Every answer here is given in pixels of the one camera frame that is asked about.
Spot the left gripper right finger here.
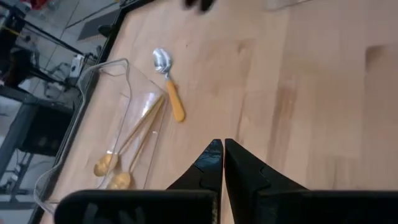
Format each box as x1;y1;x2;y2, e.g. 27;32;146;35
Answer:
221;138;308;224

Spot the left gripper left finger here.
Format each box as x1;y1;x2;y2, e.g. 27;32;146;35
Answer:
167;139;224;224

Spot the orange-handled silver spoon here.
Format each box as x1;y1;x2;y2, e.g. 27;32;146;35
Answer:
152;47;187;123

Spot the gold metal spoon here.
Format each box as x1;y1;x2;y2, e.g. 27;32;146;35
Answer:
107;105;164;190
93;95;165;177

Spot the white power strip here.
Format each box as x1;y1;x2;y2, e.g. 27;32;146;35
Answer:
68;54;83;78

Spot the black aluminium table frame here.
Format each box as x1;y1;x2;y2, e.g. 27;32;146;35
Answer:
29;0;156;224

